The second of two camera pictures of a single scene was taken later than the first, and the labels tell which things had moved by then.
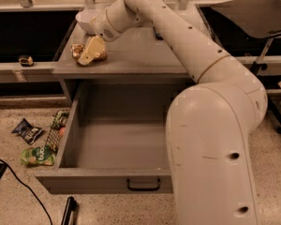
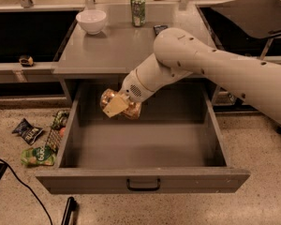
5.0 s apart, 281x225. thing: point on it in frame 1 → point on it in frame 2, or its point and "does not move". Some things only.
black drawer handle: [155, 188] does not move
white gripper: [100, 26] → [131, 85]
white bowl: [84, 18] does not move
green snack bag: [38, 156] does not move
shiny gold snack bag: [77, 50] → [133, 112]
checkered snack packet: [53, 140] does not move
